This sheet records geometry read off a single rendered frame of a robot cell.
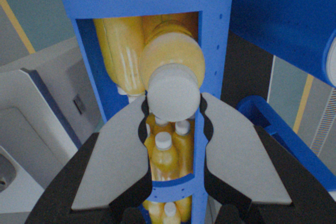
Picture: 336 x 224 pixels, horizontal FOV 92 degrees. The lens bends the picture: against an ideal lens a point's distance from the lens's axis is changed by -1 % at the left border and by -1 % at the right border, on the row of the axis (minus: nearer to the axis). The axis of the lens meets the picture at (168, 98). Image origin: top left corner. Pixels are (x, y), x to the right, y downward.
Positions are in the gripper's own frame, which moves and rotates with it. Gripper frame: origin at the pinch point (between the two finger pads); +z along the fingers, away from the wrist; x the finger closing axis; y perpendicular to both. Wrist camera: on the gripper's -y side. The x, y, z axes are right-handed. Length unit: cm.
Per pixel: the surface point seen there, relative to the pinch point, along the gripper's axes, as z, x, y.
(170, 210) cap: 17, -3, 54
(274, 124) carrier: 78, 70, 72
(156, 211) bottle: 19, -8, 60
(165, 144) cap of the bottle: 16.5, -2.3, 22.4
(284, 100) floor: 133, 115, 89
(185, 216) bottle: 20, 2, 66
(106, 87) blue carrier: 26.4, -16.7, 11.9
